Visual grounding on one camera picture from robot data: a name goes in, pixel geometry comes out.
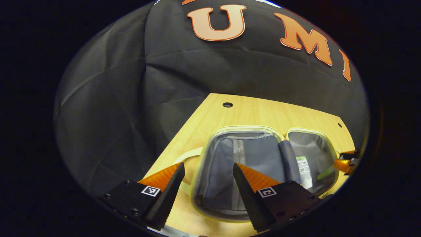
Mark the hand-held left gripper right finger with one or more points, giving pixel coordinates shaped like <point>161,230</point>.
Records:
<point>250,200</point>

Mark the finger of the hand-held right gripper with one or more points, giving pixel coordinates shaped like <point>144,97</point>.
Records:
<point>343,165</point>
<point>350,155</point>

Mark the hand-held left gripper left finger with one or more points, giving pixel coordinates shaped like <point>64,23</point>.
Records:
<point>167,197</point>

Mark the white label skin care tube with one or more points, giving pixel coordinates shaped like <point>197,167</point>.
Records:
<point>304,172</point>

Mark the pale yellow suitcase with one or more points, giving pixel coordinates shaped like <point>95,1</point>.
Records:
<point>256,154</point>

